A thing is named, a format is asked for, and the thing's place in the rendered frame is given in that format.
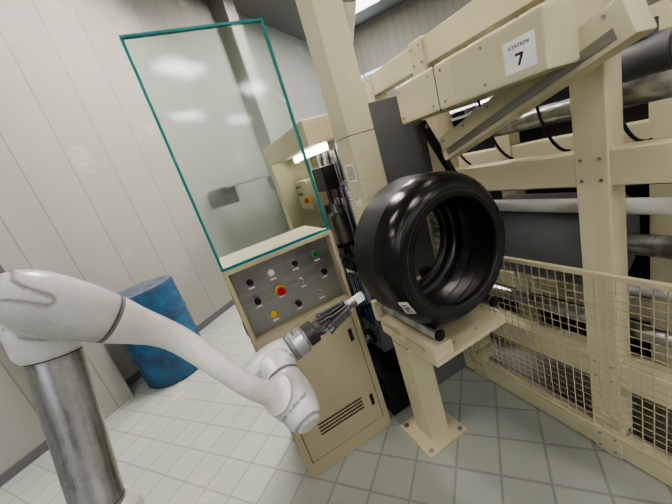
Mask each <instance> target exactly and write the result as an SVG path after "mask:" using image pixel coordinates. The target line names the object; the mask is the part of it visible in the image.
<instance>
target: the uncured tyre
mask: <svg viewBox="0 0 672 504"><path fill-rule="evenodd" d="M431 211H432V212H433V213H434V215H435V217H436V219H437V222H438V225H439V230H440V246H439V251H438V255H437V257H436V260H435V262H434V264H433V266H432V267H431V269H430V270H429V272H428V273H427V274H426V275H425V276H424V277H423V278H422V279H420V280H419V281H417V279H416V275H415V270H414V249H415V243H416V239H417V236H418V233H419V230H420V228H421V226H422V224H423V222H424V221H425V219H426V217H427V216H428V215H429V213H430V212H431ZM504 252H505V230H504V224H503V219H502V216H501V213H500V211H499V208H498V206H497V204H496V203H495V201H494V199H493V198H492V196H491V194H490V193H489V192H488V190H487V189H486V188H485V187H484V186H483V185H482V184H481V183H480V182H478V181H477V180H476V179H474V178H472V177H470V176H468V175H465V174H462V173H458V172H453V171H437V172H430V173H422V174H415V175H408V176H404V177H401V178H398V179H396V180H394V181H392V182H391V183H389V184H387V185H386V186H385V187H383V188H382V189H381V190H379V191H378V192H377V193H376V194H375V195H374V196H373V197H372V199H371V200H370V201H369V203H368V204H367V206H366V207H365V209H364V211H363V213H362V215H361V217H360V220H359V222H358V226H357V229H356V234H355V241H354V256H355V263H356V267H357V271H358V274H359V276H360V278H361V280H362V282H363V284H364V286H365V287H366V289H367V290H368V291H369V293H370V294H371V295H372V296H373V297H374V298H375V299H376V300H377V301H378V302H380V303H381V304H383V305H384V306H386V307H388V308H390V309H392V310H394V311H396V312H397V313H399V314H401V315H403V316H405V317H407V318H409V319H411V320H413V321H415V322H419V323H423V324H431V325H441V324H447V323H450V322H453V321H456V320H458V319H460V318H462V317H463V316H465V315H466V314H468V313H469V312H470V311H472V310H473V309H474V308H476V307H477V306H478V305H479V304H480V303H481V302H482V301H483V300H484V299H485V298H486V296H487V295H488V294H489V292H490V291H491V289H492V287H493V286H494V284H495V282H496V280H497V278H498V275H499V272H500V270H501V266H502V263H503V258H504ZM398 302H408V304H409V305H410V306H411V307H412V308H413V310H414V311H415V312H416V313H417V314H406V312H405V311H404V310H403V309H402V308H401V307H400V305H399V304H398Z"/></svg>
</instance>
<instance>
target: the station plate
mask: <svg viewBox="0 0 672 504"><path fill-rule="evenodd" d="M502 50H503V58H504V66H505V74H506V76H508V75H511V74H513V73H516V72H518V71H521V70H523V69H525V68H528V67H530V66H533V65H535V64H538V61H537V51H536V41H535V31H534V29H533V30H531V31H529V32H527V33H525V34H523V35H521V36H519V37H517V38H515V39H513V40H511V41H509V42H507V43H505V44H504V45H502Z"/></svg>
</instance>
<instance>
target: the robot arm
mask: <svg viewBox="0 0 672 504"><path fill-rule="evenodd" d="M365 299H366V298H365V296H364V295H363V293H362V292H361V291H360V292H358V293H357V294H355V295H354V296H353V297H351V298H350V299H349V300H347V301H346V302H343V301H341V302H342V303H341V302H339V303H337V304H335V305H333V306H332V307H330V308H328V309H326V310H325V311H323V312H321V313H318V314H316V315H315V316H316V320H314V321H313V322H312V323H311V322H310V321H307V322H306V323H304V324H303V325H302V326H300V329H298V328H297V327H295V328H294V329H292V330H291V331H290V332H288V333H287V334H285V335H284V336H282V337H281V338H279V339H277V340H274V341H272V342H270V343H269V344H267V345H266V346H264V347H263V348H262V349H260V350H259V351H258V352H257V353H256V354H254V355H253V356H252V357H251V358H250V359H249V361H248V362H247V363H246V364H245V366H244V368H243V367H242V366H240V365H239V364H238V363H236V362H235V361H234V360H232V359H231V358H229V357H228V356H227V355H225V354H224V353H223V352H221V351H220V350H219V349H217V348H216V347H214V346H213V345H212V344H210V343H209V342H208V341H206V340H205V339H203V338H202V337H201V336H199V335H198V334H196V333H195V332H193V331H191V330H190V329H188V328H186V327H185V326H183V325H181V324H179V323H177V322H175V321H173V320H171V319H169V318H167V317H164V316H162V315H160V314H158V313H156V312H154V311H152V310H149V309H147V308H145V307H143V306H141V305H139V304H138V303H136V302H134V301H132V300H130V299H128V298H127V297H124V296H122V295H119V294H117V293H114V292H112V291H110V290H108V289H105V288H103V287H101V286H98V285H95V284H92V283H89V282H86V281H83V280H80V279H77V278H74V277H71V276H68V275H64V274H59V273H54V272H50V271H45V270H34V269H17V270H10V271H7V272H5V273H1V274H0V341H1V343H2V345H3V347H4V349H5V351H6V353H7V355H8V357H9V359H10V360H11V361H12V362H13V363H15V364H17V365H18V366H23V369H24V372H25V375H26V378H27V381H28V384H29V388H30V391H31V394H32V397H33V400H34V403H35V407H36V410H37V413H38V416H39V419H40V422H41V426H42V429H43V432H44V435H45V438H46V441H47V444H48V448H49V451H50V454H51V457H52V460H53V463H54V467H55V470H56V473H57V476H58V479H59V482H60V486H61V489H62V492H63V495H64V498H65V501H66V504H145V502H144V499H143V497H142V495H141V493H140V491H139V489H138V488H136V487H134V486H129V485H124V484H123V481H122V477H121V474H120V471H119V467H118V464H117V460H116V457H115V454H114V450H113V447H112V444H111V440H110V437H109V433H108V430H107V427H106V423H105V420H104V416H103V413H102V410H101V406H100V403H99V400H98V396H97V393H96V389H95V386H94V383H93V379H92V376H91V372H90V369H89V366H88V362H87V359H86V356H85V352H84V349H83V345H85V344H86V342H94V343H102V344H136V345H149V346H155V347H159V348H162V349H165V350H167V351H170V352H172V353H174V354H176V355H177V356H179V357H181V358H183V359H184V360H186V361H187V362H189V363H191V364H192V365H194V366H195V367H197V368H198V369H200V370H201V371H203V372H204V373H206V374H208V375H209V376H211V377H212V378H214V379H215V380H217V381H218V382H220V383H222V384H223V385H225V386H226V387H228V388H229V389H231V390H232V391H234V392H236V393H237V394H239V395H241V396H242V397H244V398H246V399H248V400H250V401H252V402H255V403H257V404H260V405H263V406H264V409H265V411H266V412H267V413H268V414H269V415H271V416H273V417H275V418H276V419H278V420H279V421H280V422H283V423H284V425H285V426H286V427H287V428H288V429H289V430H290V431H292V432H294V433H296V434H303V433H306V432H308V431H309V430H311V429H312V428H313V427H314V426H315V425H316V423H317V422H318V420H319V415H320V405H319V401H318V398H317V395H316V393H315V391H314V389H313V388H312V386H311V384H310V382H309V381H308V379H307V378H306V377H305V375H304V374H303V373H302V372H301V371H300V369H299V368H298V366H297V363H296V362H297V361H298V360H299V359H301V358H302V357H303V356H305V355H306V354H307V353H309V352H310V351H311V350H312V348H311V347H310V346H311V345H312V346H314V345H315V344H317V343H318V342H319V341H321V335H323V334H325V333H327V332H330V333H331V334H333V333H334V332H335V330H336V329H337V328H338V327H339V326H340V325H341V324H342V323H343V322H344V321H345V320H346V319H347V318H348V317H349V316H350V315H351V313H352V312H351V309H353V308H354V307H355V306H357V305H358V304H359V303H361V302H362V301H364V300H365Z"/></svg>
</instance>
